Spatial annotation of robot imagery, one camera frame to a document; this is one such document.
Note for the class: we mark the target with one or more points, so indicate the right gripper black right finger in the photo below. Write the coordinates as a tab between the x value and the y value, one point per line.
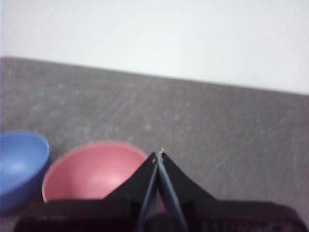
178	186

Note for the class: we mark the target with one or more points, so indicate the red bowl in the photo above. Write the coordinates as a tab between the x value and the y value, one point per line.
96	174

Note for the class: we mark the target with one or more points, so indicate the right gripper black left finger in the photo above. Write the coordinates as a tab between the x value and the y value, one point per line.
137	186

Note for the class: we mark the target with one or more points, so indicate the blue ribbed bowl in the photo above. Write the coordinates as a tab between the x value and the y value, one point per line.
21	169

